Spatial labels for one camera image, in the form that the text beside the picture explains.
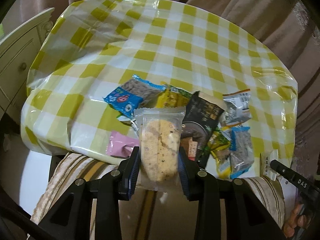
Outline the clear cookie packet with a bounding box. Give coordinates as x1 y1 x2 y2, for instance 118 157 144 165
134 106 186 192

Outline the small blue grey snack packet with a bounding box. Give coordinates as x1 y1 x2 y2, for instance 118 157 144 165
229 126 254 179

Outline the black cracker packet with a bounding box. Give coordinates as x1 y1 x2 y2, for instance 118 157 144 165
181 91 227 168

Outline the silver orange snack packet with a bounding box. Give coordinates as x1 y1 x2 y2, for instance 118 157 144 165
220 89 252 127

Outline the person's right hand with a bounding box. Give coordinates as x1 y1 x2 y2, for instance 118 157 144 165
282 203 313 239

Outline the pink snack packet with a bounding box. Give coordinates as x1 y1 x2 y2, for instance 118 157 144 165
106 131 139 158

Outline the white snack packet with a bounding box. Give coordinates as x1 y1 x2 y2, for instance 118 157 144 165
260 150 278 181

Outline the yellow green snack packet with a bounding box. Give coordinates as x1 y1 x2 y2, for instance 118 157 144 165
155 81 192 108

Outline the yellow white checkered tablecloth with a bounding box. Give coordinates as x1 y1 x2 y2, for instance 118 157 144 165
21 0 298 166

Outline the white carved cabinet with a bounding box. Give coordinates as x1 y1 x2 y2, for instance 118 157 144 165
1 8 54 124

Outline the beige curtain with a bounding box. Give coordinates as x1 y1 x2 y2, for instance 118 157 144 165
1 0 319 171

